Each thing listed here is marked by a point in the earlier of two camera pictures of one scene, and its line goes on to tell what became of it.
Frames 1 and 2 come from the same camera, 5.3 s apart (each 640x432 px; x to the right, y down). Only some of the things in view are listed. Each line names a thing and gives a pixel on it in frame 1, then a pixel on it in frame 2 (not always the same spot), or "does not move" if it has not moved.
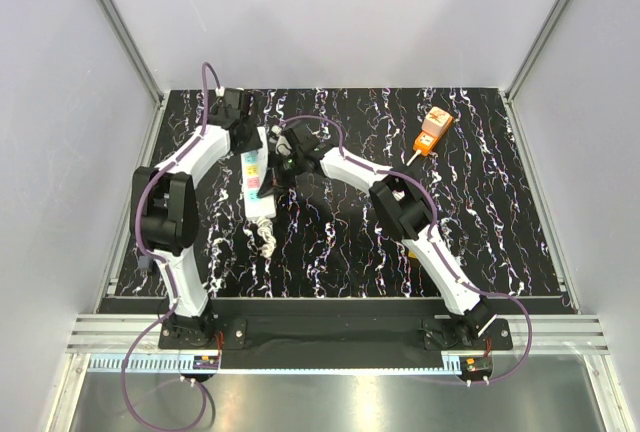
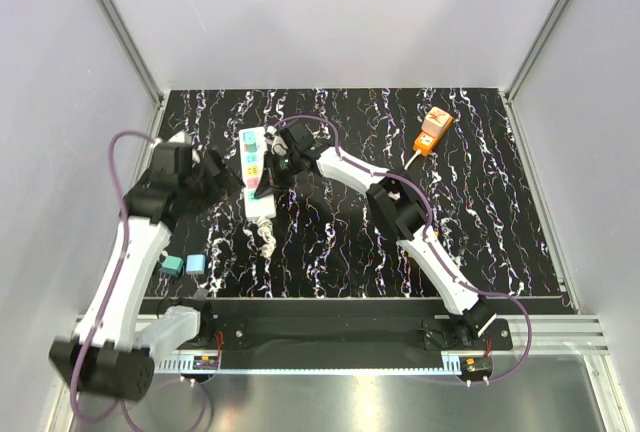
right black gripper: [275, 182] does not move
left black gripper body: [252, 139] to [205, 188]
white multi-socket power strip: [255, 170] does not move
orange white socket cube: [434, 127] does not move
